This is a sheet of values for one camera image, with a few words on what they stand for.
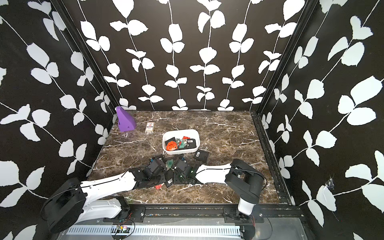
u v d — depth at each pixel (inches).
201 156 37.5
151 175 25.6
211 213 30.0
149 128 42.4
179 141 37.9
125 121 40.2
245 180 19.1
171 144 37.8
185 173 26.0
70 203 16.3
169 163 36.3
